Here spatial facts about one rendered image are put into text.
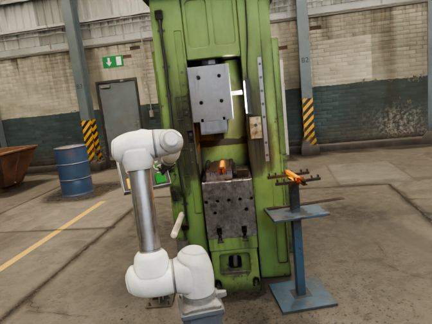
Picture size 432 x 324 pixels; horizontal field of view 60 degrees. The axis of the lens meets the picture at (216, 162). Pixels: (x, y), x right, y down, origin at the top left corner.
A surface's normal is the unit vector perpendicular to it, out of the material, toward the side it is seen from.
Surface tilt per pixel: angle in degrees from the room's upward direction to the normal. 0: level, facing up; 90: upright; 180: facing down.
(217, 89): 90
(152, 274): 77
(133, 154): 86
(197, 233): 90
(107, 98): 90
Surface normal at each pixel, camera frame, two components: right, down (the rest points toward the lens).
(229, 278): -0.04, 0.18
